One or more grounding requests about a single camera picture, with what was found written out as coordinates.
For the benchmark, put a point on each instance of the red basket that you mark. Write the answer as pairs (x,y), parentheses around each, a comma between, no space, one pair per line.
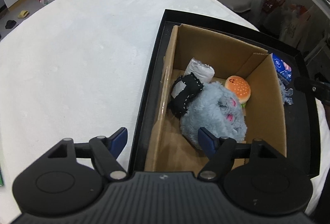
(274,1)

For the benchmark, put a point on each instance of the green plastic bags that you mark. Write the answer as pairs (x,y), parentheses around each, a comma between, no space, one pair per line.
(46,1)

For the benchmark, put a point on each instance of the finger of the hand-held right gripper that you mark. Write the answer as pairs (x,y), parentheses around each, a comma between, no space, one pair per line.
(309,86)

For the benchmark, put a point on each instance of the grey plush toy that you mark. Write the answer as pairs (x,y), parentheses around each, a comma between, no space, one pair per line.
(206,113)

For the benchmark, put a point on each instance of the blue tissue packet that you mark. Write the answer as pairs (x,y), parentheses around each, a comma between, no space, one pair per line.
(282,66)

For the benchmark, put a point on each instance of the black shallow tray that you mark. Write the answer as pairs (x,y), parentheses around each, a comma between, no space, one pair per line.
(149,100)

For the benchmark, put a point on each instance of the yellow slipper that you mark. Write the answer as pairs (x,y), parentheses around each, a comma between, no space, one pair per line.
(23,14)

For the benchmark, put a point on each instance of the black pouch with white patch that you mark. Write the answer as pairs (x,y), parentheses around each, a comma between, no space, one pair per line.
(189,91)

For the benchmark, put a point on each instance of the brown cardboard box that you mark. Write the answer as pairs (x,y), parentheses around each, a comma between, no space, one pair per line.
(265,110)

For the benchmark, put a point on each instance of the green tissue pack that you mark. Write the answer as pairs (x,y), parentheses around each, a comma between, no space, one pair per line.
(2,177)

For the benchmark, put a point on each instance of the small burger plush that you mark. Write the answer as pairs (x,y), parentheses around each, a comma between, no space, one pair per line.
(238,88)

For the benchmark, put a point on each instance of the small grey-blue fabric toy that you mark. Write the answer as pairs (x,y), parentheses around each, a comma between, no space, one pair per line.
(286,95)

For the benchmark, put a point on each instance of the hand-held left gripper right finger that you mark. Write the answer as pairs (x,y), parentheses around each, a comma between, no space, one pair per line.
(207,142)

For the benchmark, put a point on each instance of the white hanging bags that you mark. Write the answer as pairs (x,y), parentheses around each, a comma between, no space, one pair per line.
(294,28)

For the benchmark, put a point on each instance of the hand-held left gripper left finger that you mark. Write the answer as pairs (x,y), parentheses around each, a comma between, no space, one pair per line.
(118,140)

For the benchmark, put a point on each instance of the black slipper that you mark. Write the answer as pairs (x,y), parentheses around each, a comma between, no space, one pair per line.
(10,24)

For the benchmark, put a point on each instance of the white roll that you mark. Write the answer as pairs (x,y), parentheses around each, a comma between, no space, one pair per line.
(199,70)

